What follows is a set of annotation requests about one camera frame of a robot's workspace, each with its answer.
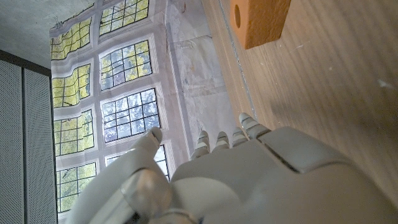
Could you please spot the printed window backdrop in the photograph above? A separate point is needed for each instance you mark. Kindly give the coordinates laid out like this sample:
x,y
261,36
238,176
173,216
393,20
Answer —
x,y
130,77

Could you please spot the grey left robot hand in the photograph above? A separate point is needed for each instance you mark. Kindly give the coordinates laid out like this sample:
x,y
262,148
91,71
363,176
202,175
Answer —
x,y
248,180

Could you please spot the orange block with three holes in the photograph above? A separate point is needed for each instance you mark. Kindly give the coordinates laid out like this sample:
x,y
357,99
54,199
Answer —
x,y
264,21

